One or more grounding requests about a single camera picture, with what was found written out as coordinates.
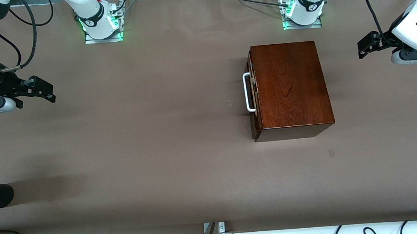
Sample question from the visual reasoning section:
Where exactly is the white drawer handle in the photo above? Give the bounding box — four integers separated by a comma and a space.
242, 72, 258, 113

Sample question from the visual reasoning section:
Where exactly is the light wood drawer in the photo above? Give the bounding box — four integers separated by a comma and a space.
245, 53, 264, 140

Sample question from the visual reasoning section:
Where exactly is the dark brown wooden cabinet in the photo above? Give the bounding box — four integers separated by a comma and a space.
247, 39, 337, 143

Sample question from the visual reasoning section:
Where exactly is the brown table cover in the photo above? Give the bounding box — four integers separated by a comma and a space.
0, 0, 417, 234

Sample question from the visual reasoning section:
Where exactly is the thin black cable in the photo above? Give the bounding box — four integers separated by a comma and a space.
0, 18, 23, 68

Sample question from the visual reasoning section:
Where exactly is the thick black cable metal plug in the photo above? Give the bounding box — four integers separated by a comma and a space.
0, 0, 41, 72

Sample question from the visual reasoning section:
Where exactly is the black looping cable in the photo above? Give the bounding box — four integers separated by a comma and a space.
7, 0, 55, 29

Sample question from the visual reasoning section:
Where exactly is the left arm aluminium base plate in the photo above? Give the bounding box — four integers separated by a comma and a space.
282, 17, 323, 31

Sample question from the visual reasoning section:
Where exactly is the right arm aluminium base plate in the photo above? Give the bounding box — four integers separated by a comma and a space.
84, 27, 124, 45

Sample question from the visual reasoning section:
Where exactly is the small aluminium bracket plate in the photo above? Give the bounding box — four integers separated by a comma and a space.
203, 221, 226, 234

